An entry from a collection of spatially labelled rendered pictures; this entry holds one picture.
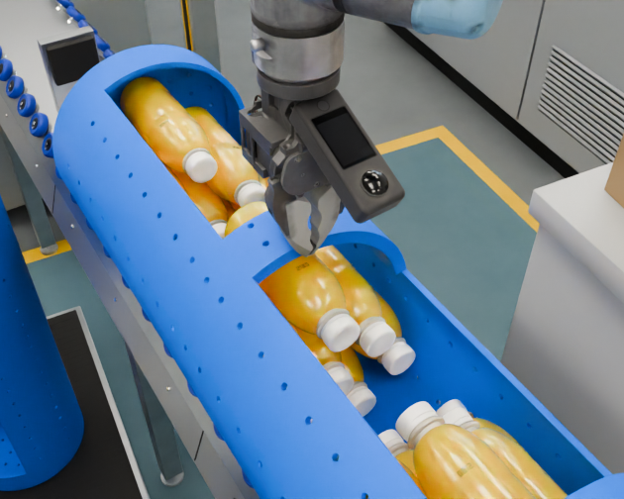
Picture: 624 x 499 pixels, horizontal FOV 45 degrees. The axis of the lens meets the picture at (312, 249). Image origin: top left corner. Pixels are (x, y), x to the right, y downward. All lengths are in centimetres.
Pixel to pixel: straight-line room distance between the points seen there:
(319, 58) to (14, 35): 133
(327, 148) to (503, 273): 193
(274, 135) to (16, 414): 116
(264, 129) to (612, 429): 63
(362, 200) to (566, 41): 218
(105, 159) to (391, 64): 261
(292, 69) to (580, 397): 67
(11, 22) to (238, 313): 131
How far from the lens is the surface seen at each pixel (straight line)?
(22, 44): 185
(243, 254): 78
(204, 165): 99
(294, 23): 60
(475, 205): 276
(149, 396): 171
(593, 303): 101
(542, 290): 108
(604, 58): 264
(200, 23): 176
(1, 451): 201
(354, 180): 62
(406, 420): 71
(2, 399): 167
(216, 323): 77
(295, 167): 67
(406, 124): 312
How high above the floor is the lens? 177
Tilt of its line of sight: 44 degrees down
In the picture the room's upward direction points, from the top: straight up
